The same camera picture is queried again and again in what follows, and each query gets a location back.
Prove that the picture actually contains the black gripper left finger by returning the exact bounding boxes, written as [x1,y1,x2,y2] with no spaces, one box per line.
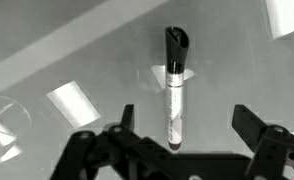
[50,103,195,180]

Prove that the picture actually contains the black white dry-erase marker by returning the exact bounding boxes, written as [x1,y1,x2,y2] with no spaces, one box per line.
[164,26,191,151]

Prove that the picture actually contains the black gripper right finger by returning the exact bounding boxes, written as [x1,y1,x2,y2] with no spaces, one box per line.
[231,104,294,180]

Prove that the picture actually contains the clear drinking glass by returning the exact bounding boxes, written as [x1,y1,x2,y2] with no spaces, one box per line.
[0,95,32,168]

